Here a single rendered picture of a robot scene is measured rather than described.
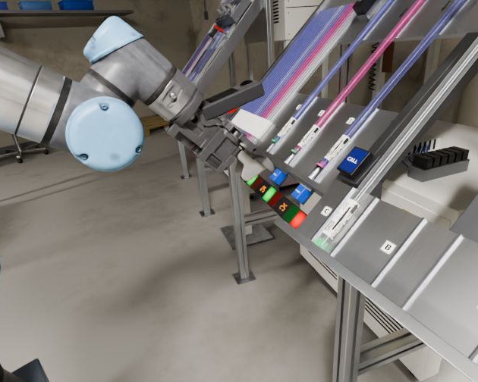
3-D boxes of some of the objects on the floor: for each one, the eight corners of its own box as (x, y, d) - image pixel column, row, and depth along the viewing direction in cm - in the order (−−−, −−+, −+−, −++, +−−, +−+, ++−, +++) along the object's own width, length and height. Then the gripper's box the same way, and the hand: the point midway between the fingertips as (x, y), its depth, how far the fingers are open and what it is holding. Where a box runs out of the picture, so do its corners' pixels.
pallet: (156, 121, 517) (155, 114, 513) (183, 127, 460) (183, 120, 456) (81, 138, 448) (79, 130, 443) (103, 148, 391) (101, 139, 386)
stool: (37, 148, 416) (20, 100, 391) (52, 154, 379) (35, 102, 354) (-13, 160, 381) (-35, 108, 356) (-2, 169, 343) (-25, 112, 319)
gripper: (161, 124, 56) (243, 189, 67) (168, 135, 48) (260, 206, 59) (191, 86, 56) (270, 157, 66) (203, 90, 48) (290, 170, 58)
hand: (271, 165), depth 61 cm, fingers closed
